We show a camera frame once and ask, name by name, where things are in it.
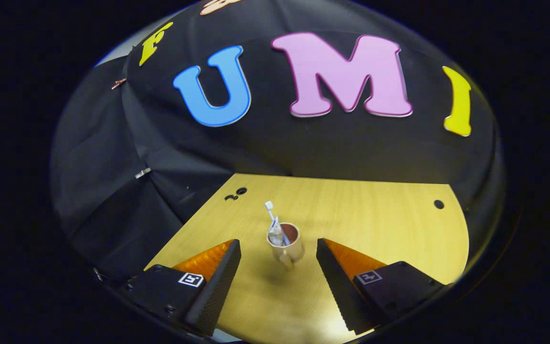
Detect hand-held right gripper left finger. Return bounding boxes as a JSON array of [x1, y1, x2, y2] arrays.
[[121, 239, 242, 338]]

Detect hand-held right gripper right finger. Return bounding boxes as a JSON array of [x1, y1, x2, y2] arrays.
[[316, 238, 447, 335]]

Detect beige cup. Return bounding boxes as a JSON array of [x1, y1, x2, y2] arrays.
[[266, 222, 305, 269]]

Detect white toothpaste tube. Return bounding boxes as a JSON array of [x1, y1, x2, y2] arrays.
[[268, 216, 285, 247]]

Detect white toothbrush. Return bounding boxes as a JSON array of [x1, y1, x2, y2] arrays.
[[264, 201, 291, 247]]

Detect wooden desktop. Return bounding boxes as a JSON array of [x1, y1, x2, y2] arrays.
[[145, 173, 470, 344]]

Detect black backdrop cloth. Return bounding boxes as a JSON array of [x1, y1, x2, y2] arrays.
[[50, 0, 502, 283]]

